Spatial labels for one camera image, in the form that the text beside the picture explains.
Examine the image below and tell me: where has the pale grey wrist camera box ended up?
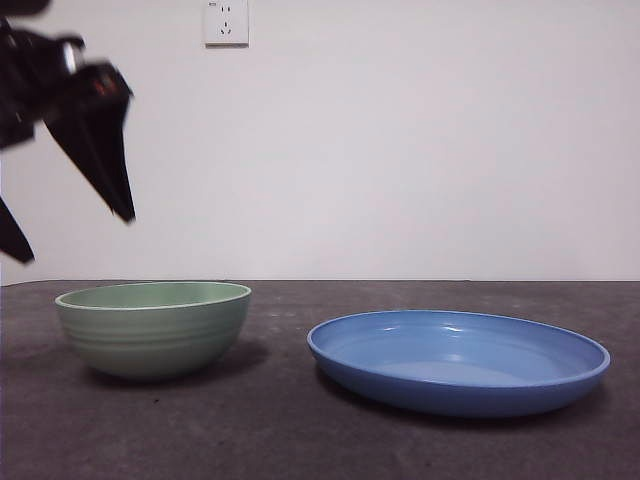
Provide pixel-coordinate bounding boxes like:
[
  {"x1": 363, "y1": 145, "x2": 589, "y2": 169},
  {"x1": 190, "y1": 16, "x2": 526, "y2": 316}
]
[{"x1": 60, "y1": 39, "x2": 85, "y2": 72}]

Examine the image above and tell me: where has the green ribbed bowl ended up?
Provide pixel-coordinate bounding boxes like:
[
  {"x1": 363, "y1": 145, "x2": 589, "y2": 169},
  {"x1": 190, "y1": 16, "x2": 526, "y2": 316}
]
[{"x1": 54, "y1": 281, "x2": 252, "y2": 384}]

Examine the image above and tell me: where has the white wall socket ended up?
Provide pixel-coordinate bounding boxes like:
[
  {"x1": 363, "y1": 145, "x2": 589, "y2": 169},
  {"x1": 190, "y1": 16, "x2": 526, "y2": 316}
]
[{"x1": 203, "y1": 0, "x2": 250, "y2": 50}]

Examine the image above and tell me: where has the blue round plate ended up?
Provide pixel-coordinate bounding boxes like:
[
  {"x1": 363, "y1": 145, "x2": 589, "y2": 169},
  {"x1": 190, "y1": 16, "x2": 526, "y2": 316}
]
[{"x1": 306, "y1": 309, "x2": 612, "y2": 419}]

